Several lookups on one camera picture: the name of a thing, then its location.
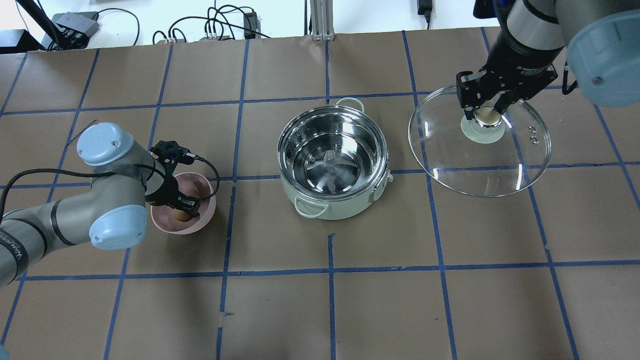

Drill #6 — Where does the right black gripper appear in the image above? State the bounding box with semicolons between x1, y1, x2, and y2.
455;30;559;126

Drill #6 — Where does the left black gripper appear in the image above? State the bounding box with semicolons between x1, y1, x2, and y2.
146;141;200;221

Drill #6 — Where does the brown egg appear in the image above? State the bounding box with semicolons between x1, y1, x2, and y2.
172;209;193;223

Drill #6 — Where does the glass pot lid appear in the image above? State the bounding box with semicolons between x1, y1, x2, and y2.
407;85;552;198

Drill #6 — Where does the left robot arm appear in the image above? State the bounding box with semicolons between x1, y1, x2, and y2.
0;122;201;286

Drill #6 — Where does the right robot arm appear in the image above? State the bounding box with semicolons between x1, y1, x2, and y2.
455;0;640;128

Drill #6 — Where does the pale green electric pot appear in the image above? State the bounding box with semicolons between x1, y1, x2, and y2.
277;96;394;221

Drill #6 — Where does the pink bowl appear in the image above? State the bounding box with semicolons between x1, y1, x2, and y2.
150;172;217;235

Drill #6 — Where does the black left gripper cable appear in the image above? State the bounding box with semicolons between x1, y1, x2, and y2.
0;152;221;221

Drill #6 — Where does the aluminium frame post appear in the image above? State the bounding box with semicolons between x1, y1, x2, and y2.
310;0;336;42

